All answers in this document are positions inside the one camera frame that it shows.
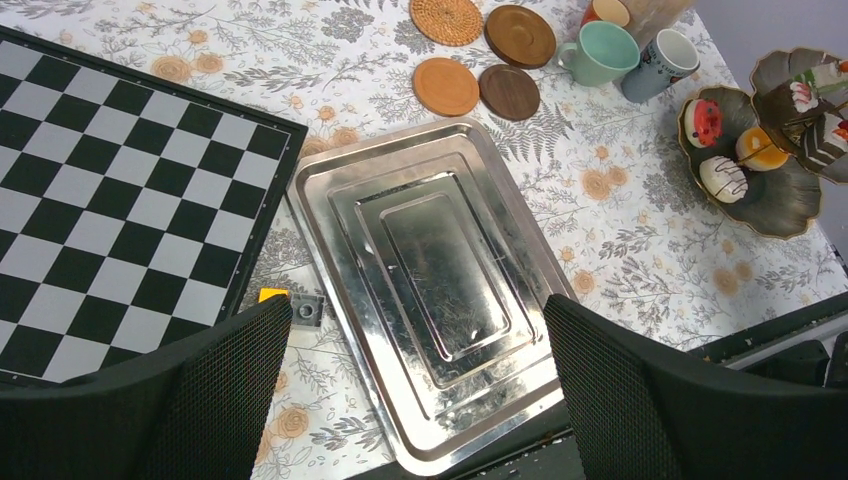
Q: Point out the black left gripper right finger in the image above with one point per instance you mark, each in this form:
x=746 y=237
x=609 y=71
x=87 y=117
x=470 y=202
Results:
x=662 y=397

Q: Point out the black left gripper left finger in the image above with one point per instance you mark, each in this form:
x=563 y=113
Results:
x=193 y=409

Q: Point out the white chocolate striped donut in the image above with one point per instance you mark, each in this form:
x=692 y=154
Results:
x=723 y=179

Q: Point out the red frosted donut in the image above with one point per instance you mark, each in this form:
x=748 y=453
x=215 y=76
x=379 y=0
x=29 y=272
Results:
x=703 y=122

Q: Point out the dark walnut coaster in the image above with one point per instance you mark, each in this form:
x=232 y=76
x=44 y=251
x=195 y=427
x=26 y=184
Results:
x=509 y=92

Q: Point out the grey patterned mug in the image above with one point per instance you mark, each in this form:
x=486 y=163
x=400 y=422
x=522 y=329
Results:
x=667 y=59

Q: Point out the mint green cup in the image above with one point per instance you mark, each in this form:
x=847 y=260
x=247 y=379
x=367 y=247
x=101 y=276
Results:
x=602 y=53

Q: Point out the light orange wooden coaster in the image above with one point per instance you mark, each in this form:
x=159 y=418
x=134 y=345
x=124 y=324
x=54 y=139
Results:
x=445 y=87

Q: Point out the green layered cake slice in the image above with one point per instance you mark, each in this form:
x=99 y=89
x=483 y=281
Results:
x=826 y=77

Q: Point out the brown wooden saucer coaster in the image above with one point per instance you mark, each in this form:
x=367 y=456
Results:
x=520 y=37

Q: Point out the small red cup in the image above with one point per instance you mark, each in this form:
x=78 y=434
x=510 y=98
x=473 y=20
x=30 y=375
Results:
x=613 y=11

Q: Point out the woven rattan coaster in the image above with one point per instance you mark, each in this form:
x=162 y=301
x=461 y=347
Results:
x=447 y=22

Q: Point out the chocolate cake slice with cherry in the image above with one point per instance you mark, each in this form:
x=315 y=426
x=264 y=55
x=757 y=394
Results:
x=825 y=142

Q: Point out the chocolate cake slice pink topping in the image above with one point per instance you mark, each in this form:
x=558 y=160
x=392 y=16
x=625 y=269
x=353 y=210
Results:
x=791 y=101

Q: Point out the yellow block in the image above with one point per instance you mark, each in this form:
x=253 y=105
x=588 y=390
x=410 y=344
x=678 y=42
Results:
x=267 y=293

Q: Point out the small grey block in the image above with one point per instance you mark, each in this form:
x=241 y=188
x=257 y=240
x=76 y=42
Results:
x=307 y=310

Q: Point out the black white chessboard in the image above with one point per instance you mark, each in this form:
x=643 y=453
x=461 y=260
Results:
x=133 y=209

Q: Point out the stainless steel tray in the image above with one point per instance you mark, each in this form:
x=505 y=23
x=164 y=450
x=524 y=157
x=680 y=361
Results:
x=438 y=274

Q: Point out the three tier black cake stand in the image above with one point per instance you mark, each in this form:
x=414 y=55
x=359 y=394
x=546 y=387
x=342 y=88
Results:
x=780 y=203

